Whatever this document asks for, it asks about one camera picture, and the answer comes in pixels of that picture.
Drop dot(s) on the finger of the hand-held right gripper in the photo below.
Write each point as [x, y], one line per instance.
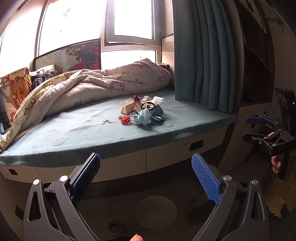
[254, 120]
[254, 138]

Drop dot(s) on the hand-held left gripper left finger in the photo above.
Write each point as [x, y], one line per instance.
[85, 176]

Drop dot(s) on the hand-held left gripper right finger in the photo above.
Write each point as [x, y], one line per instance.
[205, 178]

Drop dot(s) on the white cardboard packaging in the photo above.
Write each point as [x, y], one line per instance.
[127, 103]

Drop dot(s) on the person's right hand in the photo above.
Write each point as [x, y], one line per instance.
[275, 164]

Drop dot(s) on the person's left hand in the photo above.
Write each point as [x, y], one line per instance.
[137, 238]

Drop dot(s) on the dark shoe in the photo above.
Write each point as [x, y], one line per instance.
[198, 212]

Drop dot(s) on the teal bed mat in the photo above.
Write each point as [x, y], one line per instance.
[81, 134]

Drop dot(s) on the beige bed base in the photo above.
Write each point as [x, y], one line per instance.
[161, 157]

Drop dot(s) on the dark wooden bookshelf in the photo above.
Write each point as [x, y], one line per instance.
[254, 69]

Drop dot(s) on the yellow printed cloth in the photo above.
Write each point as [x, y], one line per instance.
[277, 197]

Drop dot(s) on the small green twig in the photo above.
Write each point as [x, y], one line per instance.
[106, 121]

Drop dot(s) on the grey sneaker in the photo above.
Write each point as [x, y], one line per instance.
[115, 230]

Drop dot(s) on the blue face mask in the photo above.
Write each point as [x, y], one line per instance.
[143, 117]
[158, 114]

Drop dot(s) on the teal curtain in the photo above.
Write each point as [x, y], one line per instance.
[203, 58]

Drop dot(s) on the printed pink quilt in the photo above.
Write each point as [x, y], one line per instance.
[92, 85]

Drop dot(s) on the crumpled white tissue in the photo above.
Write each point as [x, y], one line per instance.
[158, 100]

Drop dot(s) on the red candy wrapper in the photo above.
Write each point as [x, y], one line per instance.
[136, 98]

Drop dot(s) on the crumpled clear wrapper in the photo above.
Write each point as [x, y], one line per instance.
[146, 98]

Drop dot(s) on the grey patterned cloth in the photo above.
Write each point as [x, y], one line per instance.
[44, 73]

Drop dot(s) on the bear print pillow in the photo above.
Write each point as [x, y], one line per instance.
[16, 88]

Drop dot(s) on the framed cartoon poster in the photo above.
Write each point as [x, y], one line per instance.
[85, 55]

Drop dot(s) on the grey window frame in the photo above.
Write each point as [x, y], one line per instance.
[129, 42]

